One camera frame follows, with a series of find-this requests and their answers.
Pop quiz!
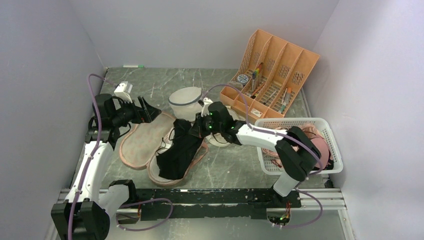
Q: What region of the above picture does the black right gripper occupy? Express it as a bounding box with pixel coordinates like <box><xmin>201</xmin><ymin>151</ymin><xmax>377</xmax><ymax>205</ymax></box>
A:
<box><xmin>189</xmin><ymin>110</ymin><xmax>224</xmax><ymax>138</ymax></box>

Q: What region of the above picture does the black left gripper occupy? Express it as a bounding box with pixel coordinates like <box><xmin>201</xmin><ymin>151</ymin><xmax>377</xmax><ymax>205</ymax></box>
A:
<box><xmin>111</xmin><ymin>96</ymin><xmax>162</xmax><ymax>128</ymax></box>

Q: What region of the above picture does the tulip print mesh laundry bag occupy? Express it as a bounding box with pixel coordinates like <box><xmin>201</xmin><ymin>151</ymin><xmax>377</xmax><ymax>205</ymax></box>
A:
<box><xmin>119</xmin><ymin>112</ymin><xmax>209</xmax><ymax>186</ymax></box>

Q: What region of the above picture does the black bra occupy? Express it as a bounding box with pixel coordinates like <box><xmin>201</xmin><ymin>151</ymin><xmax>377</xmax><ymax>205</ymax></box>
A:
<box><xmin>156</xmin><ymin>119</ymin><xmax>203</xmax><ymax>180</ymax></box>

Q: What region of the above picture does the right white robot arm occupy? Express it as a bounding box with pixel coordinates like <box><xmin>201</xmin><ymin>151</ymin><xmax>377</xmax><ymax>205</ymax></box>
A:
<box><xmin>188</xmin><ymin>101</ymin><xmax>321</xmax><ymax>207</ymax></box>

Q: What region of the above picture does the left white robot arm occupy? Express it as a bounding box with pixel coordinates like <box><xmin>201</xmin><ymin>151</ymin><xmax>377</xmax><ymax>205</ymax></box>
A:
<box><xmin>51</xmin><ymin>93</ymin><xmax>162</xmax><ymax>240</ymax></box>

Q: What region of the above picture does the cream embroidered mesh laundry bag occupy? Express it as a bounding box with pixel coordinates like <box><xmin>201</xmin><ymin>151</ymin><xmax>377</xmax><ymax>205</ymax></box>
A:
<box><xmin>205</xmin><ymin>106</ymin><xmax>246</xmax><ymax>147</ymax></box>

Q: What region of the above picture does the white blue-trimmed mesh laundry bag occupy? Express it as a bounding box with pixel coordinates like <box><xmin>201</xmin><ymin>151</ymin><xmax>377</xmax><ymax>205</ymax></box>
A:
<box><xmin>168</xmin><ymin>86</ymin><xmax>203</xmax><ymax>122</ymax></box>

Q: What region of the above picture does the pink satin bra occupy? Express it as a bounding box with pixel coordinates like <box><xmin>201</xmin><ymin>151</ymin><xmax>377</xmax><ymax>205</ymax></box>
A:
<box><xmin>261</xmin><ymin>123</ymin><xmax>324</xmax><ymax>159</ymax></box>

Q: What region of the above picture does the white plastic laundry basket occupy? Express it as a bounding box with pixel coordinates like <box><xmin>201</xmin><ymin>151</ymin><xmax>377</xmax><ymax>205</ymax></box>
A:
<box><xmin>254</xmin><ymin>117</ymin><xmax>344</xmax><ymax>176</ymax></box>

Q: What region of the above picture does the dusty pink bra cup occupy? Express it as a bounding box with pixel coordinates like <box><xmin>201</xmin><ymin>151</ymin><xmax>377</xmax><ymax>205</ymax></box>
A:
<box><xmin>311</xmin><ymin>137</ymin><xmax>331</xmax><ymax>168</ymax></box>

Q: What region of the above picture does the green white marker pen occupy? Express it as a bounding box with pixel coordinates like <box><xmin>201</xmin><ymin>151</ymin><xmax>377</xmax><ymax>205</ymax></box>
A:
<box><xmin>122</xmin><ymin>64</ymin><xmax>145</xmax><ymax>69</ymax></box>

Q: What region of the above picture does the blue white round tin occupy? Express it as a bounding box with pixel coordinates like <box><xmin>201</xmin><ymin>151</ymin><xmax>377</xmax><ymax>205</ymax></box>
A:
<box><xmin>236</xmin><ymin>74</ymin><xmax>250</xmax><ymax>86</ymax></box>

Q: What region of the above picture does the multicolour marker pen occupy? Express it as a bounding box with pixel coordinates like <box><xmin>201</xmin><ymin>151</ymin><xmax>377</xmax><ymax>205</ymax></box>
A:
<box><xmin>251</xmin><ymin>68</ymin><xmax>260</xmax><ymax>92</ymax></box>

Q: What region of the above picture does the orange plastic file organizer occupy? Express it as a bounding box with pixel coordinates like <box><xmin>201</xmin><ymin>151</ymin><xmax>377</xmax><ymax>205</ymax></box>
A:
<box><xmin>220</xmin><ymin>29</ymin><xmax>320</xmax><ymax>121</ymax></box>

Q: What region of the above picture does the orange capped pen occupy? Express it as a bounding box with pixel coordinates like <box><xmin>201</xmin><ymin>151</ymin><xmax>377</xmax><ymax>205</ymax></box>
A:
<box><xmin>282</xmin><ymin>87</ymin><xmax>292</xmax><ymax>106</ymax></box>

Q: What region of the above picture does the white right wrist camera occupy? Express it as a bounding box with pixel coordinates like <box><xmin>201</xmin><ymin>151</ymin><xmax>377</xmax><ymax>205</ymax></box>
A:
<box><xmin>198</xmin><ymin>97</ymin><xmax>213</xmax><ymax>117</ymax></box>

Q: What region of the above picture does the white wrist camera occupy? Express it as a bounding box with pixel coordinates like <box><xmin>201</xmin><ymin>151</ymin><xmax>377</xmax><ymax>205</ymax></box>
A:
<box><xmin>113</xmin><ymin>81</ymin><xmax>133</xmax><ymax>103</ymax></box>
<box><xmin>198</xmin><ymin>97</ymin><xmax>213</xmax><ymax>117</ymax></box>

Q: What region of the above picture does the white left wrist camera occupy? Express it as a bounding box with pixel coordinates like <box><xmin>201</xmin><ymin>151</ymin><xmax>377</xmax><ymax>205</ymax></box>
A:
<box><xmin>113</xmin><ymin>81</ymin><xmax>133</xmax><ymax>103</ymax></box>

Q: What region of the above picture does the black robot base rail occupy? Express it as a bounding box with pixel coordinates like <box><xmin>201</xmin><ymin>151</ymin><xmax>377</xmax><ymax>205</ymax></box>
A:
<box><xmin>117</xmin><ymin>188</ymin><xmax>301</xmax><ymax>221</ymax></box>

